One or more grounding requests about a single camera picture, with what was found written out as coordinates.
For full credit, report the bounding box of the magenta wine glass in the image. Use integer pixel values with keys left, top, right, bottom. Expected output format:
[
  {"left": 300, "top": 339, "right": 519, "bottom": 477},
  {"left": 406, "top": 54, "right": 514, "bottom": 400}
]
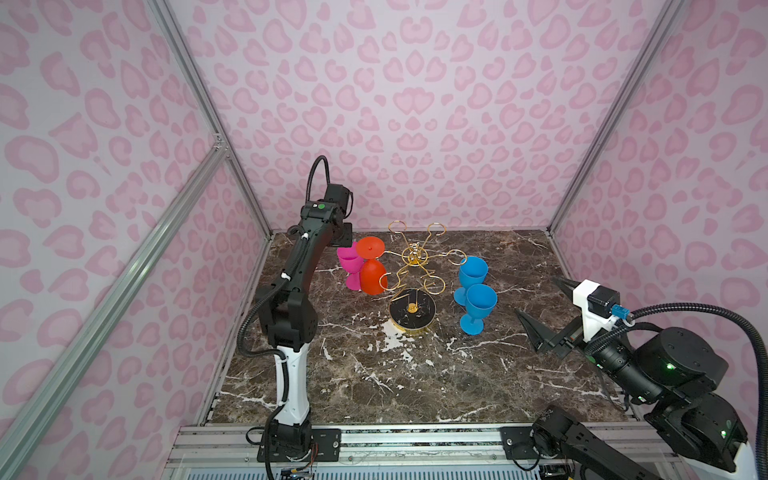
[{"left": 337, "top": 242, "right": 366, "bottom": 291}]

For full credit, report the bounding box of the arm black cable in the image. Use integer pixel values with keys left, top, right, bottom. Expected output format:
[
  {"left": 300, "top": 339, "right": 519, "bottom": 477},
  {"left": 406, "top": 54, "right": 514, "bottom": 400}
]
[
  {"left": 236, "top": 154, "right": 332, "bottom": 480},
  {"left": 584, "top": 302, "right": 768, "bottom": 480}
]

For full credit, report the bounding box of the aluminium corner post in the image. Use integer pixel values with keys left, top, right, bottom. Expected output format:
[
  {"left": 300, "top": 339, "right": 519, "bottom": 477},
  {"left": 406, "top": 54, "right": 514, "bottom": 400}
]
[
  {"left": 547, "top": 0, "right": 688, "bottom": 237},
  {"left": 147, "top": 0, "right": 273, "bottom": 240}
]

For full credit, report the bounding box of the gold wire glass rack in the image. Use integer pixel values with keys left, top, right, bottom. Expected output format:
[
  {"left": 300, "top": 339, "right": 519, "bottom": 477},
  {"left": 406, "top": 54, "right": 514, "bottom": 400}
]
[{"left": 379, "top": 220, "right": 468, "bottom": 336}]

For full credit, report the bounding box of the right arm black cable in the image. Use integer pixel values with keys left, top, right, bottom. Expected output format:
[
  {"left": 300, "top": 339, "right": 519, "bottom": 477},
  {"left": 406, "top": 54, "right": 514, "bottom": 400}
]
[{"left": 584, "top": 302, "right": 768, "bottom": 480}]

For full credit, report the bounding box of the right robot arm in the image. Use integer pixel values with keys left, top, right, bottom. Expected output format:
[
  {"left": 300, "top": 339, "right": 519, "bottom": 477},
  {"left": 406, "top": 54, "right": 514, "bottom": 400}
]
[{"left": 516, "top": 277, "right": 767, "bottom": 479}]

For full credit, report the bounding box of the blue wine glass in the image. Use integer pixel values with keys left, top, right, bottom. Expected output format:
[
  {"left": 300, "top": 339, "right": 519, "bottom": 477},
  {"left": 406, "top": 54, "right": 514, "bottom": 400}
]
[
  {"left": 453, "top": 256, "right": 488, "bottom": 306},
  {"left": 460, "top": 284, "right": 498, "bottom": 335}
]

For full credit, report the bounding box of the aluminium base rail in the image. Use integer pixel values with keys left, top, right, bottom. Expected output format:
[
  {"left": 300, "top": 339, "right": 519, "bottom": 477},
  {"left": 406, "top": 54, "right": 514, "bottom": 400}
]
[{"left": 160, "top": 422, "right": 661, "bottom": 480}]

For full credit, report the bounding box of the aluminium diagonal brace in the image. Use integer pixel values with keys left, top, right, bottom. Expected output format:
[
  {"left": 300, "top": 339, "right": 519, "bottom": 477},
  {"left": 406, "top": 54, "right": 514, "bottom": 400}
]
[{"left": 1, "top": 145, "right": 229, "bottom": 479}]

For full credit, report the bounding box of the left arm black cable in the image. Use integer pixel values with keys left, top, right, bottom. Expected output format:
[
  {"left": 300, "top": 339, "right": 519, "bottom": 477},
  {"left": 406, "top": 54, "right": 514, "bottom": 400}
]
[{"left": 236, "top": 154, "right": 332, "bottom": 480}]

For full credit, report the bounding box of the aluminium corner post right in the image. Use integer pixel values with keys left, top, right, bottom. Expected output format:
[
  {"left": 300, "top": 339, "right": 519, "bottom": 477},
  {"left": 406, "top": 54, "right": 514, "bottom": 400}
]
[{"left": 547, "top": 0, "right": 688, "bottom": 237}]

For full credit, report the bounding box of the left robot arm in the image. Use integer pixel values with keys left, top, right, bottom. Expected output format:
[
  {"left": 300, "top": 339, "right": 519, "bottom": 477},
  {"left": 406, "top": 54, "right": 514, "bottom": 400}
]
[{"left": 259, "top": 199, "right": 351, "bottom": 459}]

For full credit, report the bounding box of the blue wine glass front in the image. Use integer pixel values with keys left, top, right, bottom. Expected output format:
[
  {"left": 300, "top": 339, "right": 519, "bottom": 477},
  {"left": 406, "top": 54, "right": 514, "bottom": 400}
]
[{"left": 460, "top": 284, "right": 498, "bottom": 335}]

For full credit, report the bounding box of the red wine glass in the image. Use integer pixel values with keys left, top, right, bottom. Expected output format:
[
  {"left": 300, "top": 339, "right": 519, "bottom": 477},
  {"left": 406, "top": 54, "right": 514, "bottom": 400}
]
[{"left": 356, "top": 236, "right": 388, "bottom": 296}]

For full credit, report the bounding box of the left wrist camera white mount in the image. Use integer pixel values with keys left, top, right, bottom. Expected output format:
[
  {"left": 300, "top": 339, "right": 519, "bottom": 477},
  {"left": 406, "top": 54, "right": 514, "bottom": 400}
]
[{"left": 323, "top": 184, "right": 354, "bottom": 218}]

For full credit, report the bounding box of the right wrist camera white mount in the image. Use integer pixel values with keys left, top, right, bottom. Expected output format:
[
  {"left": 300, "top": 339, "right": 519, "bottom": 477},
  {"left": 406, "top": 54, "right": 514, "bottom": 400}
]
[{"left": 572, "top": 280, "right": 635, "bottom": 342}]

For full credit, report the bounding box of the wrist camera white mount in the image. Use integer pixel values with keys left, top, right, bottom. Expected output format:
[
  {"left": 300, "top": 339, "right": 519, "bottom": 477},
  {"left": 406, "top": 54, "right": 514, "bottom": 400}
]
[
  {"left": 323, "top": 184, "right": 354, "bottom": 218},
  {"left": 572, "top": 280, "right": 635, "bottom": 342}
]

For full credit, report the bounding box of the aluminium corner post left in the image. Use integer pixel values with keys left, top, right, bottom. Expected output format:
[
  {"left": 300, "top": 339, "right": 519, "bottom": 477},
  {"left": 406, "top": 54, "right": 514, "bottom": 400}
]
[{"left": 147, "top": 0, "right": 273, "bottom": 240}]

